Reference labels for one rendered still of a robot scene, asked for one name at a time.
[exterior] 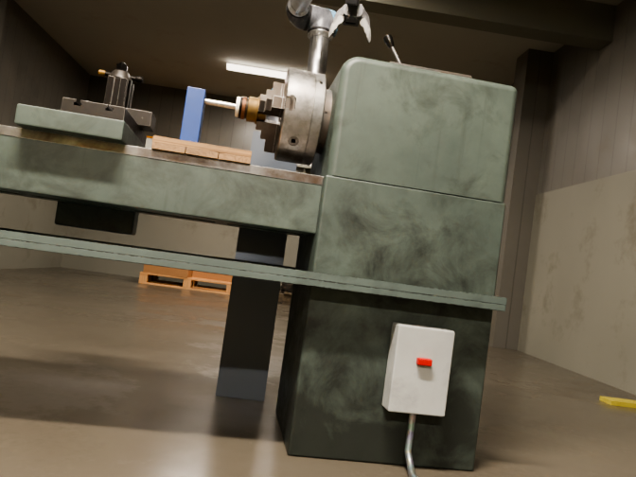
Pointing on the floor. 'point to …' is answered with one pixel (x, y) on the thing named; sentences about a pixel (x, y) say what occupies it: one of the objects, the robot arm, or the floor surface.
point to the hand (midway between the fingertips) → (348, 40)
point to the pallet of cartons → (185, 278)
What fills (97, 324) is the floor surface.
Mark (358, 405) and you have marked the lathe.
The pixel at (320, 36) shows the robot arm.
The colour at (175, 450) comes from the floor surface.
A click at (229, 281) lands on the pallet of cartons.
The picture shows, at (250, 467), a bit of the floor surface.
